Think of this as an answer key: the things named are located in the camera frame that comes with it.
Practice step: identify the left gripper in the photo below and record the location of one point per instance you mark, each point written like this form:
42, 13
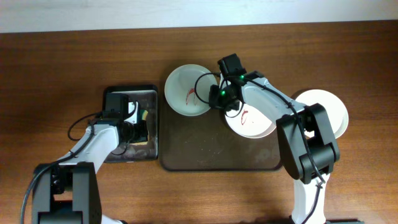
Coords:
137, 130

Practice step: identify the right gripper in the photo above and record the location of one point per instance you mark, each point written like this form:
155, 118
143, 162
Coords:
216, 97

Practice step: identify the green and yellow sponge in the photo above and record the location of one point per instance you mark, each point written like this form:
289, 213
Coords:
143, 114

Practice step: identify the pinkish white plate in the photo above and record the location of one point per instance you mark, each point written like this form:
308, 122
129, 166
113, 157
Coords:
249, 122

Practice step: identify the pale green plate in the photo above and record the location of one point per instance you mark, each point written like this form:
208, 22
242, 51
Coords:
180, 89

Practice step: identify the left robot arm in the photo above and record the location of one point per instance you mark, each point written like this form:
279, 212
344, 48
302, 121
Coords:
66, 190

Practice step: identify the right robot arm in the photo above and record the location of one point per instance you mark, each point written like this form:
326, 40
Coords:
307, 144

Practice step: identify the small black sponge tray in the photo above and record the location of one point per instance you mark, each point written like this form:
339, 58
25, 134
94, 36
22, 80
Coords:
147, 97

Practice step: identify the large brown serving tray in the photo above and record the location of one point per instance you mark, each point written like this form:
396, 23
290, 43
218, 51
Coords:
207, 143

